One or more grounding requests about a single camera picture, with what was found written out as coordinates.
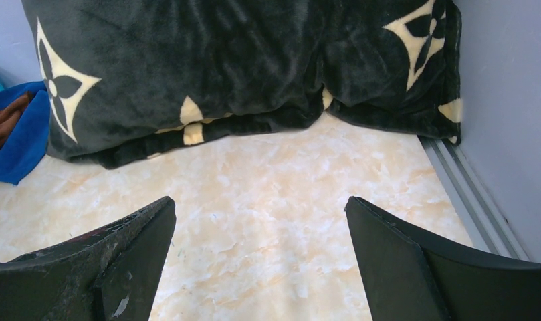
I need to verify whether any aluminium frame rail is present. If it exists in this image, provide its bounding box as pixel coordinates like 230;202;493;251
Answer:
419;137;532;261

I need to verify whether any dark blue towel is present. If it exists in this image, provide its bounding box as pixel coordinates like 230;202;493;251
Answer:
0;81;50;185

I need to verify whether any brown towel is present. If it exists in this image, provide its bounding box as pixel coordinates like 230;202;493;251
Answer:
0;91;33;150

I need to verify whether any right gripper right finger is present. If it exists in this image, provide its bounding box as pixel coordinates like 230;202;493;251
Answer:
344;196;541;320

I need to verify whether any black blanket with beige flowers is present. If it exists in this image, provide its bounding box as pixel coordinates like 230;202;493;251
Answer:
22;0;462;169

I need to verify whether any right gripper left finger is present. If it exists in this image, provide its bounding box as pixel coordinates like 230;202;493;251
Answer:
0;197;176;320

